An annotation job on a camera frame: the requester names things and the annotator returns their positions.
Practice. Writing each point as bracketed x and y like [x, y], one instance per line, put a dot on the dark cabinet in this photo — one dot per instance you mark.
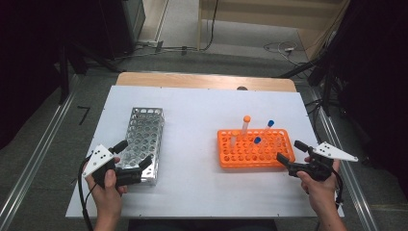
[128, 25]

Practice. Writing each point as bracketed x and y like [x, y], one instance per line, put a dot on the white board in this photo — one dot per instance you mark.
[192, 112]

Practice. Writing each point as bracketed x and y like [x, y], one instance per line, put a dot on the orange plastic test tube rack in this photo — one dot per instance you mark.
[243, 163]

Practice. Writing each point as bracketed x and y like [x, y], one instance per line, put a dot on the metal test tube rack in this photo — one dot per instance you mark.
[145, 128]

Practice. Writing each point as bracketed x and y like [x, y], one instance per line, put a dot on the wide orange-capped test tube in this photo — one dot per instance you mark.
[234, 133]

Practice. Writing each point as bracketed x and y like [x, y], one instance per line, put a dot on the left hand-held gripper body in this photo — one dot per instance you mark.
[97, 159]

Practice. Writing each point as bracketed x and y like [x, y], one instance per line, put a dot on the slim orange-capped test tube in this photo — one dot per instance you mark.
[246, 119]

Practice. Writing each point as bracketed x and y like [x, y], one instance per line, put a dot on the blue-capped test tube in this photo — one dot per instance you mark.
[257, 140]
[271, 123]

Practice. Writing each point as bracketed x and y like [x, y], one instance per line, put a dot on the metal floor rail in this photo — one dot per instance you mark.
[349, 179]
[35, 154]

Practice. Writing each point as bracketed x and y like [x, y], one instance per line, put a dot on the person's left hand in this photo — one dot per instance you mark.
[107, 199]

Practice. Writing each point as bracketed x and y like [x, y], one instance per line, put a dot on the person's right hand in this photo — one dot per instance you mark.
[317, 189]

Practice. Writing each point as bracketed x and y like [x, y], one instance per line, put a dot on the dark round table grommet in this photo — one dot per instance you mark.
[242, 88]

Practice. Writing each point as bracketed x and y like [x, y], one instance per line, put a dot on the black stand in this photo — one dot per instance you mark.
[64, 73]
[325, 83]

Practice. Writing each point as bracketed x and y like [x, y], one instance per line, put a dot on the black curtain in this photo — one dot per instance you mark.
[378, 80]
[29, 64]

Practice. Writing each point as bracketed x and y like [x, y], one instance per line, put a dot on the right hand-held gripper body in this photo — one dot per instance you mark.
[332, 152]

